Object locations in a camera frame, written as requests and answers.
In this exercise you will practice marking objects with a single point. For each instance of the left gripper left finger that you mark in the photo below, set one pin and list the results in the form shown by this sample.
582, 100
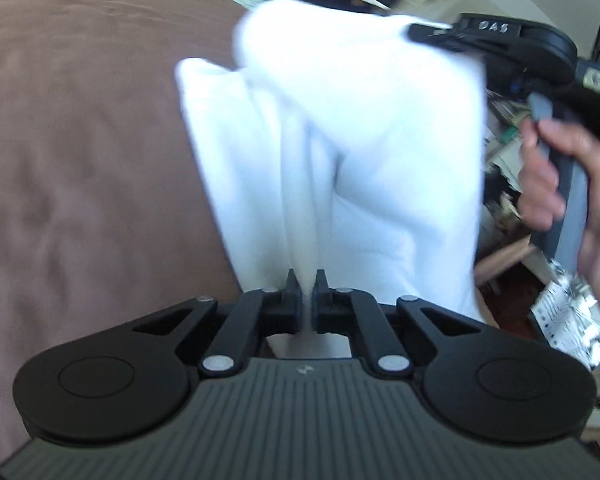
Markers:
255, 316

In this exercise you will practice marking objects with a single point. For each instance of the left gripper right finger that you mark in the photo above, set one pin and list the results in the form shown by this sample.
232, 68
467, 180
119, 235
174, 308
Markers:
356, 315

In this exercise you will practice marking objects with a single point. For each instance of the white t-shirt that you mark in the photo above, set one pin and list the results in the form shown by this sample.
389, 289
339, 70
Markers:
337, 144

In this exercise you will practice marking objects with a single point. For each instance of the person right hand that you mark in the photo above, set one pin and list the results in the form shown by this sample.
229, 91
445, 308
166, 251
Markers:
541, 205

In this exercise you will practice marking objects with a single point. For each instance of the brown bed cover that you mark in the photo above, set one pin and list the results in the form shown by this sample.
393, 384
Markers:
103, 217

